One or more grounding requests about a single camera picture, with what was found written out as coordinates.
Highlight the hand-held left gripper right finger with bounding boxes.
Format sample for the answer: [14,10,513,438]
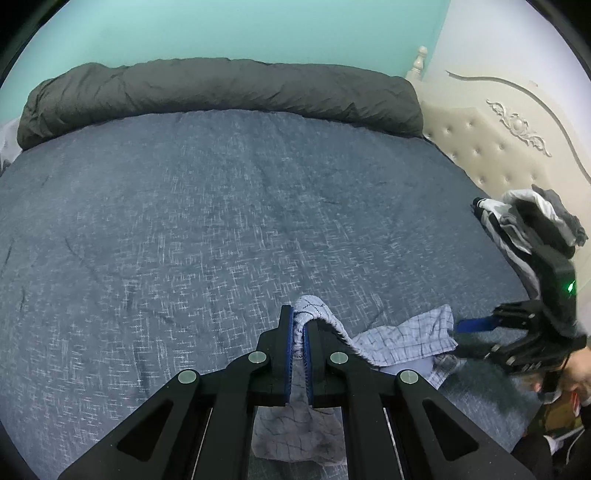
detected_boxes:
[302,319,536,480]

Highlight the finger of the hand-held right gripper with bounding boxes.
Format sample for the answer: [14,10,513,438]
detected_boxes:
[454,329,570,371]
[454,299,546,335]

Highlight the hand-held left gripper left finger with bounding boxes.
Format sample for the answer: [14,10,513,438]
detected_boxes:
[58,305,296,480]

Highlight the light blue plaid shorts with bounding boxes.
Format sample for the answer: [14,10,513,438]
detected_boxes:
[252,295,468,463]

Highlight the person's right hand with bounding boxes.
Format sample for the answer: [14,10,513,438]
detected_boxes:
[560,345,591,403]

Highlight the black white striped garment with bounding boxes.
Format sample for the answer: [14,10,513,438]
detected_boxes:
[471,196,543,301]

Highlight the dark grey garment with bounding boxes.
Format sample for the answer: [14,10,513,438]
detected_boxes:
[531,184,589,249]

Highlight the cream tufted headboard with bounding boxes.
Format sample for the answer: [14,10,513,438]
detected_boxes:
[404,45,591,245]

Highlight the dark grey rolled duvet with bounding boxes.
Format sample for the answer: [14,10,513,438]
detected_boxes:
[16,58,426,151]

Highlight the light grey bed sheet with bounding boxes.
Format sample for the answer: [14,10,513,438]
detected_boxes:
[0,119,22,172]

